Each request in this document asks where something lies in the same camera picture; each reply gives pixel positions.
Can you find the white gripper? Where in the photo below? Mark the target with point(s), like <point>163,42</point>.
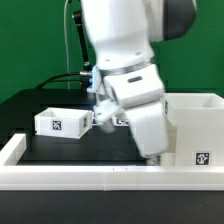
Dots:
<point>139,95</point>

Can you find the white drawer cabinet box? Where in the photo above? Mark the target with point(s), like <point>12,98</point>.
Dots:
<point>196,128</point>

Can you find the white front drawer tray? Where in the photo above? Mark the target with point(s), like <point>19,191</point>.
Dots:
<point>167,159</point>

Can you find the white drawer tray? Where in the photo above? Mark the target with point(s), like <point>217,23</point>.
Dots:
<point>64,123</point>
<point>167,159</point>

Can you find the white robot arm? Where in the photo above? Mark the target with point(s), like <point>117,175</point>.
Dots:
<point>121,32</point>

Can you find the white rear drawer tray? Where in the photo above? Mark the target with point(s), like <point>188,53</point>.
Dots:
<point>64,123</point>

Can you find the fiducial marker sheet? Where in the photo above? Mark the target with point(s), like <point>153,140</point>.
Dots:
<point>115,120</point>

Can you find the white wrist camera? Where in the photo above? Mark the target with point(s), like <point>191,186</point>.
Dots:
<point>104,112</point>

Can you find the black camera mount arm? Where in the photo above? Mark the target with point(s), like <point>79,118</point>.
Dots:
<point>77,17</point>

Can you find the white U-shaped boundary frame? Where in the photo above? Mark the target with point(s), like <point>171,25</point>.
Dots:
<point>101,178</point>

